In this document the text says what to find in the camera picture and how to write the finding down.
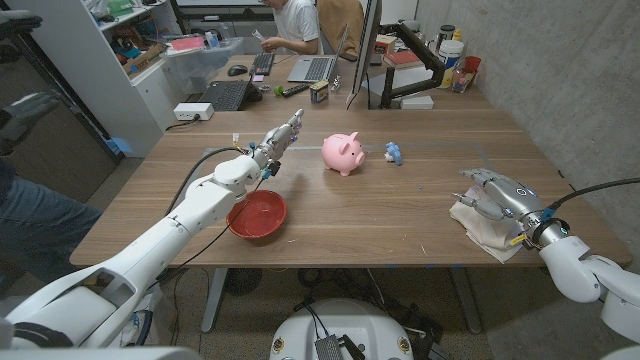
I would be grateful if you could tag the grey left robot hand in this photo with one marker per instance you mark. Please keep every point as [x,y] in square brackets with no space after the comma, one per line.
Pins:
[277,142]

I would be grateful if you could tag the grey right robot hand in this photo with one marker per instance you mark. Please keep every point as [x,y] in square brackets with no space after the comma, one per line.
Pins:
[515,197]

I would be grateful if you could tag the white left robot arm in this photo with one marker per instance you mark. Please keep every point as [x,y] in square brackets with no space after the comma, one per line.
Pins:
[205,205]

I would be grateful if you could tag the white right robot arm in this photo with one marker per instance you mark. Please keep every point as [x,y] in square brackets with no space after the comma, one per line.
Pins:
[570,270]

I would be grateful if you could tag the beige cheesecloth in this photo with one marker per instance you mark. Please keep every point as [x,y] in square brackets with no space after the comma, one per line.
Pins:
[480,232]

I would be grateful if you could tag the pink piggy bank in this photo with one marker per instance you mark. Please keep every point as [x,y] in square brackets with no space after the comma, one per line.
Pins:
[340,152]

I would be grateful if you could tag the red bowl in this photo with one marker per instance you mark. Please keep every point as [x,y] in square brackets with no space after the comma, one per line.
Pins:
[260,215]

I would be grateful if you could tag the black remote control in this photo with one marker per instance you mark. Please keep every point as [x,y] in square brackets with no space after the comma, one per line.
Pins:
[296,90]

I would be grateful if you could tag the yellow black box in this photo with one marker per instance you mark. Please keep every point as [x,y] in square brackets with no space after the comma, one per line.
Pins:
[319,92]

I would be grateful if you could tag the purple note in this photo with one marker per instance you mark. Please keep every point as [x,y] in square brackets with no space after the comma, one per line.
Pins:
[257,78]

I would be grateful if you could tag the black keyboard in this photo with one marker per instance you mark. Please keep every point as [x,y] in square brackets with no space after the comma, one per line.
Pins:
[227,95]
[262,63]

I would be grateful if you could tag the silver laptop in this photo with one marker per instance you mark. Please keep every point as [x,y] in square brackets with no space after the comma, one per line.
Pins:
[315,69]

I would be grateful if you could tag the small metal figure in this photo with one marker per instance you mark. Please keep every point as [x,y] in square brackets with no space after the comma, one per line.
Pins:
[335,83]

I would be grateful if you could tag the black computer mouse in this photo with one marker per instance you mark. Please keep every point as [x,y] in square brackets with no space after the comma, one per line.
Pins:
[237,70]

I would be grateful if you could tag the white power strip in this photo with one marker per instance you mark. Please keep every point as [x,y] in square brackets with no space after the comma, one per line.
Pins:
[192,111]

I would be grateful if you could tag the clear plastic bin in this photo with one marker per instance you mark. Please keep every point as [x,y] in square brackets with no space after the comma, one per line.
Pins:
[200,65]

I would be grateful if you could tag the grey table leg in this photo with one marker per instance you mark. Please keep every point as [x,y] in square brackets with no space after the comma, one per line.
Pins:
[466,300]
[214,300]

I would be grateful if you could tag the person in white t-shirt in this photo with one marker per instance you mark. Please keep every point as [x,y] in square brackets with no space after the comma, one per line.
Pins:
[300,20]

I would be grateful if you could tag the glass jar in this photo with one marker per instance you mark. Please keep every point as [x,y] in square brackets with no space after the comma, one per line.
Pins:
[460,81]

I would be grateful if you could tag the computer monitor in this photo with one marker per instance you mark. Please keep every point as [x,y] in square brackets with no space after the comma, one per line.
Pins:
[367,45]

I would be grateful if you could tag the pink folder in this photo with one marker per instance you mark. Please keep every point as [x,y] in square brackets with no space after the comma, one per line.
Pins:
[187,43]

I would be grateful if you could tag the flat white box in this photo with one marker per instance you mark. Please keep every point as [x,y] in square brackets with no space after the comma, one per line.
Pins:
[416,102]

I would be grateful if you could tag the brown chair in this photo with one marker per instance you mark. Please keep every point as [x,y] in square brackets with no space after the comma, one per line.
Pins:
[350,20]

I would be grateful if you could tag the black round floor fan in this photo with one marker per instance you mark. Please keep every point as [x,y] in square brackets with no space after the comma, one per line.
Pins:
[242,281]

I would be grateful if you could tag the red book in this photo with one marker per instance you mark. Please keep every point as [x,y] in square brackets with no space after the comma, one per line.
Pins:
[402,58]

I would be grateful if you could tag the white plastic tub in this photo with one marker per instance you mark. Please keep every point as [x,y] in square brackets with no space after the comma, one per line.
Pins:
[451,57]

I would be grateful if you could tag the cardboard box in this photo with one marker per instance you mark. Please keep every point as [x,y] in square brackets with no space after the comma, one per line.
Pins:
[145,59]

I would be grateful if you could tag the yellow bottle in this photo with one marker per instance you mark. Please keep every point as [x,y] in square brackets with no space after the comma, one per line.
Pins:
[457,35]

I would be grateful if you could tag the black-lidded jar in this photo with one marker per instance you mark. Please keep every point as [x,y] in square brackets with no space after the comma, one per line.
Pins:
[445,35]

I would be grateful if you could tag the white shelf cabinet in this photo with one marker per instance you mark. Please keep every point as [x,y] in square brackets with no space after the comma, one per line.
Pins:
[100,100]

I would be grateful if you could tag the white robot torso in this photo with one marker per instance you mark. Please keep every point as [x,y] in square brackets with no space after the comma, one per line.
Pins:
[345,320]

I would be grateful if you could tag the person in blue jeans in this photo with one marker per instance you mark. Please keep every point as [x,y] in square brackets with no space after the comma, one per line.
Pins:
[40,225]

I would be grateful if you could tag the black and white glove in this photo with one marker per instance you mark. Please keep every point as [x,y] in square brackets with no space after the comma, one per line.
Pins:
[25,115]

